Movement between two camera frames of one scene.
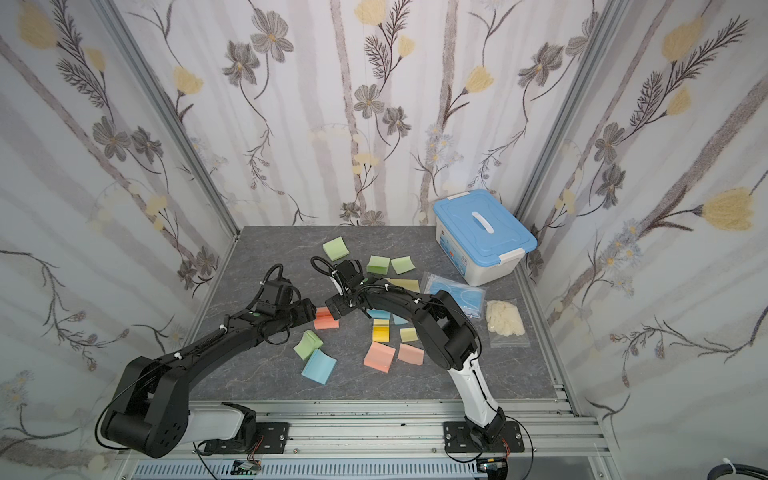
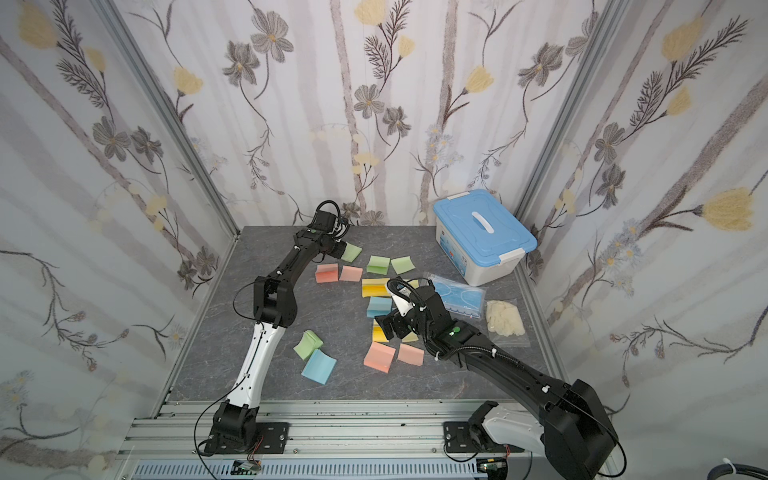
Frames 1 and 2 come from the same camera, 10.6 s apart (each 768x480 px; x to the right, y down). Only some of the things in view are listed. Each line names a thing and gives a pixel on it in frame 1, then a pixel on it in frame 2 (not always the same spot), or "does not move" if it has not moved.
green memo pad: x=378 y=264 does not move
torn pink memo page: x=410 y=354 does not move
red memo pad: x=324 y=319 → x=327 y=273
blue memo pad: x=376 y=313 does not move
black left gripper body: x=297 y=314 → x=335 y=248
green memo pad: x=310 y=343 does not move
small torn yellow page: x=408 y=334 does not move
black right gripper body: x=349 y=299 → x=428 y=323
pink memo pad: x=379 y=357 does not move
